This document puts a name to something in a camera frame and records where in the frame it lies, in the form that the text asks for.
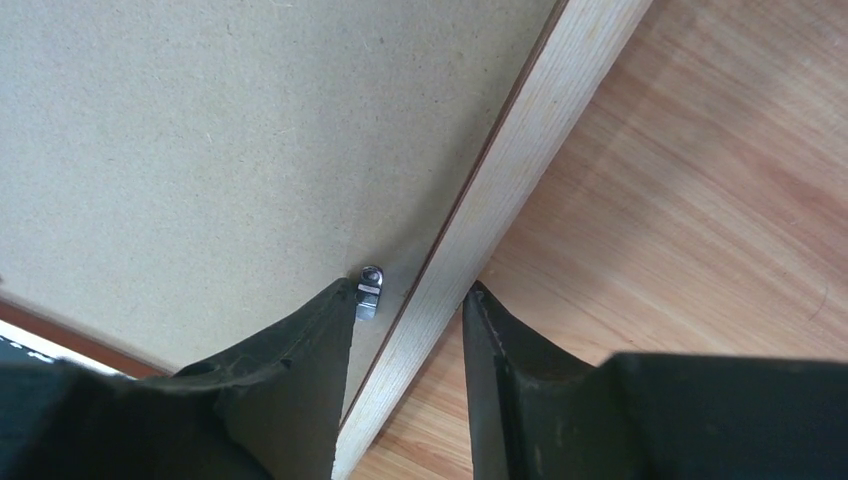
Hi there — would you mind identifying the wooden picture frame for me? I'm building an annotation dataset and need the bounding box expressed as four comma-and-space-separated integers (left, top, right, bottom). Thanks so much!
1, 1, 649, 479

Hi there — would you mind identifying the metal frame retaining clip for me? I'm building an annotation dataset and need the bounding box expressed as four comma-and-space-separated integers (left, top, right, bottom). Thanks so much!
355, 265, 384, 321

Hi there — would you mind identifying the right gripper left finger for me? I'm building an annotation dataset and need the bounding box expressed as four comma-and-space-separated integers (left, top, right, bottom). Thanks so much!
1, 278, 356, 479

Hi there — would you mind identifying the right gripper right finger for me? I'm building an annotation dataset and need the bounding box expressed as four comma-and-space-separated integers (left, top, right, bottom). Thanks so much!
462, 282, 847, 479

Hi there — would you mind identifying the brown cardboard backing sheet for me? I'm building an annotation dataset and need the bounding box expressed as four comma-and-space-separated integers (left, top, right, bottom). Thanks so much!
1, 1, 553, 394

